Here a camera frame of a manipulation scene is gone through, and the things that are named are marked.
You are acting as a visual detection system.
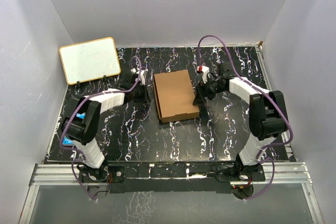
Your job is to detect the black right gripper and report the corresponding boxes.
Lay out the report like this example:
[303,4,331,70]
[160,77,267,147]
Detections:
[193,76,225,105]

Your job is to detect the brown cardboard box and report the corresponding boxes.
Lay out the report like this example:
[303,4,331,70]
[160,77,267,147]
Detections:
[153,70,199,123]

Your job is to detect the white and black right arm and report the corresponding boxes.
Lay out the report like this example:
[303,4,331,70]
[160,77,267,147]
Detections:
[193,62,288,181]

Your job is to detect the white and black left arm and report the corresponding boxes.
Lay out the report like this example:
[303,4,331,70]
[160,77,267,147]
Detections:
[62,69,149,182]

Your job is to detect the small orange-framed whiteboard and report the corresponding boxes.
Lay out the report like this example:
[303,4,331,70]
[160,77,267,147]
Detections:
[59,37,121,85]

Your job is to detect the blue treehouse book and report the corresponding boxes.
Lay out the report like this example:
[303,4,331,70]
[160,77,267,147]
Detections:
[62,113,86,147]

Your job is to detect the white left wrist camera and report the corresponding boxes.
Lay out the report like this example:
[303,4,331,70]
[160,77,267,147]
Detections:
[131,68,148,86]

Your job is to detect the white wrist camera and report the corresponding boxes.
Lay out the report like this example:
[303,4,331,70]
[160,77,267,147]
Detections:
[131,68,148,86]
[196,66,209,84]

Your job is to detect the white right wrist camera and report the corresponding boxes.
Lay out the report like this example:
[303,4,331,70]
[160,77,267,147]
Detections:
[196,66,209,84]

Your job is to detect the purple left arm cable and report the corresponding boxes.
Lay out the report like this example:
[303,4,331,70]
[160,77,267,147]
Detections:
[59,56,144,204]

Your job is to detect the black mounting base bracket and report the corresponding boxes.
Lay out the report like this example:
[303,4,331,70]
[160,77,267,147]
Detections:
[76,160,266,199]

